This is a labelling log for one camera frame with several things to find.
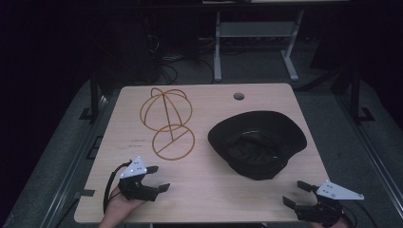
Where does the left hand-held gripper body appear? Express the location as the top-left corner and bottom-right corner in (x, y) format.
(118, 156), (159, 202)

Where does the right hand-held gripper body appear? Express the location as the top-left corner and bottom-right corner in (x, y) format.
(295, 179), (365, 228)

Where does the copper wire hat stand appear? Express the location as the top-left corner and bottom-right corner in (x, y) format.
(139, 87), (196, 162)

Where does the black bucket hat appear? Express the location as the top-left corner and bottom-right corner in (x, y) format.
(207, 109), (308, 181)

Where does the person's right hand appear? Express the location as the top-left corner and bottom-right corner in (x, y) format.
(312, 218), (353, 228)

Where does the person's left hand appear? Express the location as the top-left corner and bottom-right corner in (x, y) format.
(98, 185), (147, 228)

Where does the grey metal stand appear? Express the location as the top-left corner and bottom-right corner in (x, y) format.
(213, 9), (306, 83)

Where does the black cable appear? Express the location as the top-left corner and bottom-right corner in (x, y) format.
(341, 199), (381, 228)
(103, 160), (133, 215)

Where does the black metal post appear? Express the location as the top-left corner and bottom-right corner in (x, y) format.
(79, 67), (100, 123)
(350, 65), (376, 124)

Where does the tangle of dark cables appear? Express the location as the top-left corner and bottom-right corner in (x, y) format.
(144, 15), (217, 86)

